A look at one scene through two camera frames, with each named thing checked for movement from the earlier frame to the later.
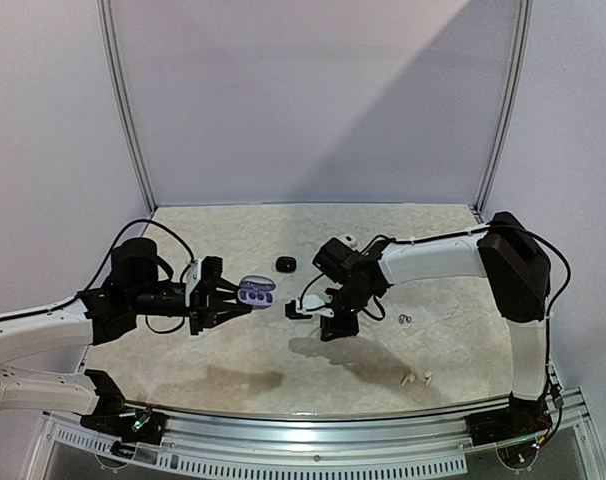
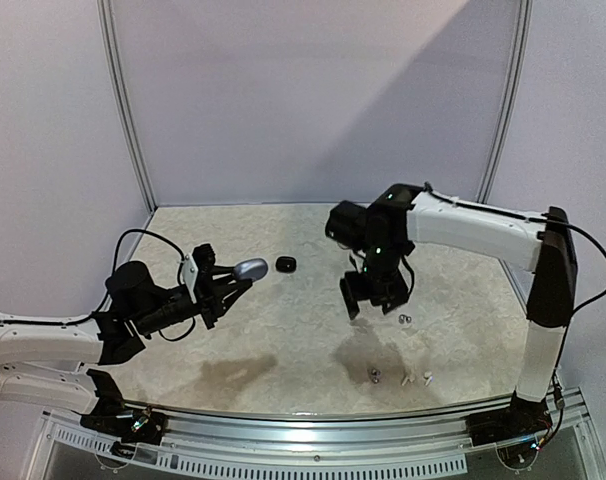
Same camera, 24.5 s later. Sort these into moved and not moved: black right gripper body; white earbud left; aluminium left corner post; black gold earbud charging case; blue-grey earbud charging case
Moved: blue-grey earbud charging case; black right gripper body
Not moved: aluminium left corner post; black gold earbud charging case; white earbud left
